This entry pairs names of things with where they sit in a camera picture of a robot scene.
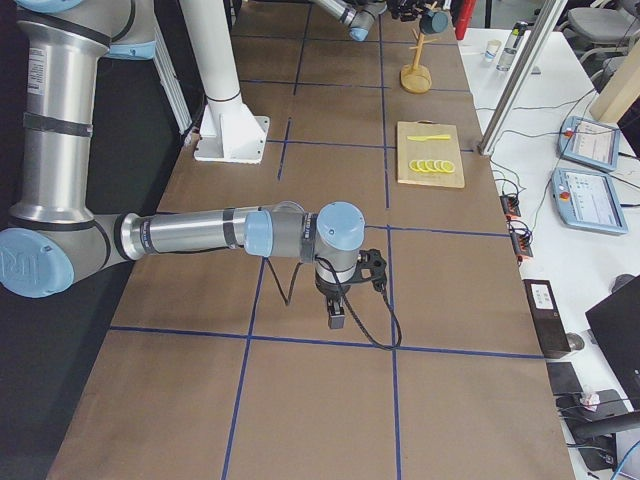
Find white paper cup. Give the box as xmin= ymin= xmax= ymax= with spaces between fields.
xmin=484 ymin=39 xmax=502 ymax=63

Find black laptop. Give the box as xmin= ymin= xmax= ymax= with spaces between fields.
xmin=586 ymin=278 xmax=639 ymax=409

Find teach pendant far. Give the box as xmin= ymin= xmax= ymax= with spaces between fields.
xmin=558 ymin=116 xmax=621 ymax=173

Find black box with label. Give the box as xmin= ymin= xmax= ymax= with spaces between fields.
xmin=523 ymin=279 xmax=571 ymax=359

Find orange black adapter far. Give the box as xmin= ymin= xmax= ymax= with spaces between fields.
xmin=500 ymin=194 xmax=521 ymax=220

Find teach pendant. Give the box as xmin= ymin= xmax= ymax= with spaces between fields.
xmin=558 ymin=116 xmax=621 ymax=173
xmin=551 ymin=168 xmax=628 ymax=235

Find orange black adapter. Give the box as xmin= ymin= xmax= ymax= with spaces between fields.
xmin=500 ymin=194 xmax=521 ymax=220
xmin=508 ymin=222 xmax=533 ymax=261

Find grey office chair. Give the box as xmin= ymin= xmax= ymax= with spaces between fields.
xmin=563 ymin=7 xmax=639 ymax=64

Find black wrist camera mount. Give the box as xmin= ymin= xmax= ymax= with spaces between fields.
xmin=346 ymin=249 xmax=387 ymax=293
xmin=386 ymin=0 xmax=426 ymax=22

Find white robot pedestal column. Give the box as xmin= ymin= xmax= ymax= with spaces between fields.
xmin=180 ymin=0 xmax=270 ymax=164

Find orange black adapter near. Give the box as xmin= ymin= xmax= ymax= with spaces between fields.
xmin=508 ymin=222 xmax=533 ymax=261

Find teach pendant near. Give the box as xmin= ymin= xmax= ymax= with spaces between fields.
xmin=551 ymin=168 xmax=628 ymax=235

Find wooden cup storage rack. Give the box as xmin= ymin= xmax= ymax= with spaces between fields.
xmin=400 ymin=29 xmax=432 ymax=94

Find wooden cutting board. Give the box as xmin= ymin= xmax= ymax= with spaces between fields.
xmin=396 ymin=121 xmax=465 ymax=189

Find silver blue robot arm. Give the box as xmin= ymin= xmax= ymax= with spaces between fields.
xmin=312 ymin=0 xmax=387 ymax=42
xmin=1 ymin=1 xmax=365 ymax=329

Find clear water bottle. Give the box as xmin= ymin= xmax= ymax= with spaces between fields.
xmin=496 ymin=21 xmax=528 ymax=71

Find dark teal mug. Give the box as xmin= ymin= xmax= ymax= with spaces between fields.
xmin=419 ymin=11 xmax=449 ymax=35

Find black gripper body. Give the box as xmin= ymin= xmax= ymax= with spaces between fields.
xmin=315 ymin=275 xmax=350 ymax=302

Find yellow plastic knife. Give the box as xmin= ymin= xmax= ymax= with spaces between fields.
xmin=406 ymin=134 xmax=451 ymax=142

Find aluminium frame post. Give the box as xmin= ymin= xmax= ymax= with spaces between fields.
xmin=478 ymin=0 xmax=567 ymax=155

